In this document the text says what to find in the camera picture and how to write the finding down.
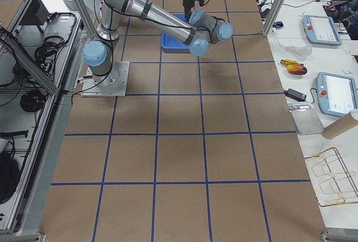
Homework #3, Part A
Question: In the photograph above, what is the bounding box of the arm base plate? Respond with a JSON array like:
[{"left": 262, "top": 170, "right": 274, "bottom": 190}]
[{"left": 81, "top": 61, "right": 130, "bottom": 97}]

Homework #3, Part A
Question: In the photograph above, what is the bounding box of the red yellow mango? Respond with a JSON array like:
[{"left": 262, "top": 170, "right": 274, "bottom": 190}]
[{"left": 286, "top": 64, "right": 307, "bottom": 75}]

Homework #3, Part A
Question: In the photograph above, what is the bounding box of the clear light bulb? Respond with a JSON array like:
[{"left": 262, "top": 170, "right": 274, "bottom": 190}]
[{"left": 271, "top": 28, "right": 312, "bottom": 57}]

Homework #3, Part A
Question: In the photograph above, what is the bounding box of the black power adapter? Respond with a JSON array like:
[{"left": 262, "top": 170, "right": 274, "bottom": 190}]
[{"left": 284, "top": 88, "right": 307, "bottom": 102}]

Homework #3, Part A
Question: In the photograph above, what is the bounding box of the gold wire rack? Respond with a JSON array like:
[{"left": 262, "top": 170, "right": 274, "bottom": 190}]
[{"left": 304, "top": 147, "right": 357, "bottom": 207}]

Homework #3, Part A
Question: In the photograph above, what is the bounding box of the aluminium frame post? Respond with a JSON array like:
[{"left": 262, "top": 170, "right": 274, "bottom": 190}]
[{"left": 262, "top": 0, "right": 285, "bottom": 37}]

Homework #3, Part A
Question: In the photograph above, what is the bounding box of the cardboard tube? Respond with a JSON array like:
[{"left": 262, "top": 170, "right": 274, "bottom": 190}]
[{"left": 322, "top": 109, "right": 357, "bottom": 139}]

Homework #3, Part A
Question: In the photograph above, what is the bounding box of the teach pendant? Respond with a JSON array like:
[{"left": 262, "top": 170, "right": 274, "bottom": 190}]
[
  {"left": 315, "top": 72, "right": 357, "bottom": 117},
  {"left": 302, "top": 15, "right": 342, "bottom": 46}
]

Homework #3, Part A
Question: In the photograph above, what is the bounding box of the clear plastic container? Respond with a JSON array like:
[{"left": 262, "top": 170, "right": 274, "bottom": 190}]
[{"left": 291, "top": 108, "right": 324, "bottom": 135}]

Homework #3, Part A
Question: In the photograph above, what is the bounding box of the teach pendant far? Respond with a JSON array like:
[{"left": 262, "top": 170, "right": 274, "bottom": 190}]
[{"left": 302, "top": 15, "right": 342, "bottom": 46}]

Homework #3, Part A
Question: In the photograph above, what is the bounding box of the yellow screwdriver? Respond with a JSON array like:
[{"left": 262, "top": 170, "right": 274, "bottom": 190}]
[{"left": 280, "top": 59, "right": 301, "bottom": 66}]

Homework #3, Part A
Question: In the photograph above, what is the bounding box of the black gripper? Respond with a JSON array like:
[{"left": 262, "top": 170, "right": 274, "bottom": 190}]
[{"left": 182, "top": 0, "right": 204, "bottom": 16}]

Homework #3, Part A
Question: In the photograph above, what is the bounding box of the teach pendant near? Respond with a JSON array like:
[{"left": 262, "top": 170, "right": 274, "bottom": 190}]
[{"left": 315, "top": 72, "right": 357, "bottom": 117}]

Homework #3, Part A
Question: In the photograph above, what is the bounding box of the blue plastic tray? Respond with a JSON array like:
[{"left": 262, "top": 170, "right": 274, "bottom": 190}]
[{"left": 158, "top": 14, "right": 192, "bottom": 54}]

